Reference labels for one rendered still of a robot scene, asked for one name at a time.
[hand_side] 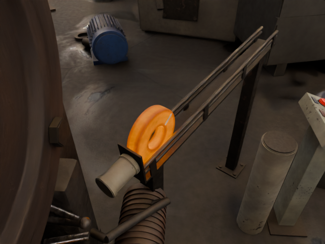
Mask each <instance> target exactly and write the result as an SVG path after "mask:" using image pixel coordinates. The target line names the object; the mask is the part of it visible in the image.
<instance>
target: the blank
mask: <svg viewBox="0 0 325 244"><path fill-rule="evenodd" d="M174 127H175V117H174V114H173V112H172V111H171V110H169V109H167V108H165V107H163V106H161V105H153V106H150V107H149V108H147V109H146V110H145V111H144V112H142V113H141V115H140V116H139V117H138V118H137V120H136V121H135V123H134V124H133V126H132V128H131V130H130V133H129V136H128V140H127V148H129V149H131V150H132V151H134V152H136V153H137V154H139V155H141V156H142V159H143V164H144V163H145V162H146V161H147V160H148V159H149V158H150V157H151V156H152V155H153V154H154V153H155V152H156V151H157V150H158V149H159V148H160V147H161V146H162V145H163V144H164V143H165V142H166V141H167V140H168V139H169V138H170V137H171V135H172V134H173V131H174ZM154 130H155V133H154V135H153V137H152V138H151V140H150V141H149V139H150V136H151V134H152V133H153V131H154Z"/></svg>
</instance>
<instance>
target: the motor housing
mask: <svg viewBox="0 0 325 244"><path fill-rule="evenodd" d="M165 197H166V195H165V192H164V191H163V190H162V189H161V188H159V189H155V190H154V192H152V191H151V190H150V188H149V187H146V186H145V185H143V184H142V183H137V184H134V185H132V186H130V187H129V188H128V189H127V190H126V193H125V194H124V197H123V202H122V207H121V211H120V217H119V222H118V225H120V224H122V223H123V222H125V221H126V220H128V219H130V218H131V217H133V216H134V215H136V214H137V213H139V212H141V211H143V210H144V209H146V208H148V207H150V206H151V205H152V204H151V202H152V201H153V200H157V199H161V198H165ZM166 207H167V206H166ZM166 207H164V208H162V209H161V210H159V211H157V212H156V213H154V214H152V215H151V216H149V217H147V218H145V219H144V220H142V221H140V222H139V223H137V224H136V225H135V226H133V227H132V228H130V229H129V230H127V231H126V232H124V233H123V234H121V235H120V236H118V237H117V238H116V239H115V243H114V244H164V240H165V223H166Z"/></svg>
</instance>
